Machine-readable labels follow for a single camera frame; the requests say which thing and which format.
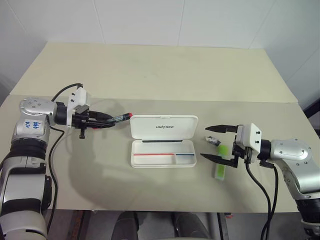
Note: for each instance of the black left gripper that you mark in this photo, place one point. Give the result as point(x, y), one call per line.
point(81, 120)

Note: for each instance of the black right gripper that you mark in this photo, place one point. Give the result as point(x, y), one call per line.
point(235, 150)

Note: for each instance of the black marker with red cap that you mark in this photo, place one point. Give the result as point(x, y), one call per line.
point(122, 117)

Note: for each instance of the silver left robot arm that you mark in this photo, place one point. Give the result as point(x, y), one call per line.
point(23, 150)

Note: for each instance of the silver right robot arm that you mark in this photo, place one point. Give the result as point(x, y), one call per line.
point(295, 162)

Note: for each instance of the white hinged pencil case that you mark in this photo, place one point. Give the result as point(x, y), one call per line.
point(163, 142)

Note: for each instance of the white sticker with blue writing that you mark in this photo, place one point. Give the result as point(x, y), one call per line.
point(32, 124)

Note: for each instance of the grey metal table leg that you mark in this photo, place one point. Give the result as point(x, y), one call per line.
point(223, 226)

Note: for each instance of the black furniture at room edge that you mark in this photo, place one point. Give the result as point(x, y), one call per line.
point(312, 106)

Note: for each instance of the dark rounded shape under table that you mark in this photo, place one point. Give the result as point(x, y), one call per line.
point(127, 225)

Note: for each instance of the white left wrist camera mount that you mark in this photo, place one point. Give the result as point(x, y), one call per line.
point(79, 98)

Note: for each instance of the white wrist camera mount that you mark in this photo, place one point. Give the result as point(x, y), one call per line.
point(251, 140)
point(79, 98)

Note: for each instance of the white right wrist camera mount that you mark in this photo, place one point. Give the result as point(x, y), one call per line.
point(251, 140)

